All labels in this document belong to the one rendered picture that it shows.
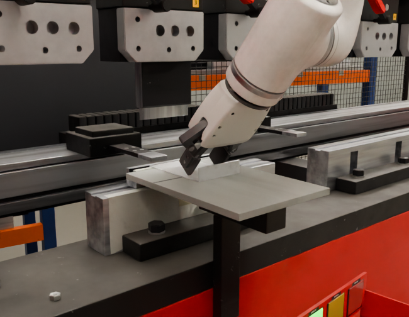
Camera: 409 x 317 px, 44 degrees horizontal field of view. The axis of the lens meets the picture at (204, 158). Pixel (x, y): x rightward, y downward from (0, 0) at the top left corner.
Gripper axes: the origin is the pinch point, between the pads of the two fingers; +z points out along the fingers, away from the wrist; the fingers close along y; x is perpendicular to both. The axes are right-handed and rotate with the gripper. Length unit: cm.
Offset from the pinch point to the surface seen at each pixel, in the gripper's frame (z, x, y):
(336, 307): 2.5, 28.6, -8.9
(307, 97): 30, -36, -83
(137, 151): 14.3, -13.7, 0.1
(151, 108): 0.8, -12.2, 3.3
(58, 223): 247, -131, -84
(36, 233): 165, -83, -35
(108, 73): 31, -52, -17
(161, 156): 10.3, -8.7, -0.9
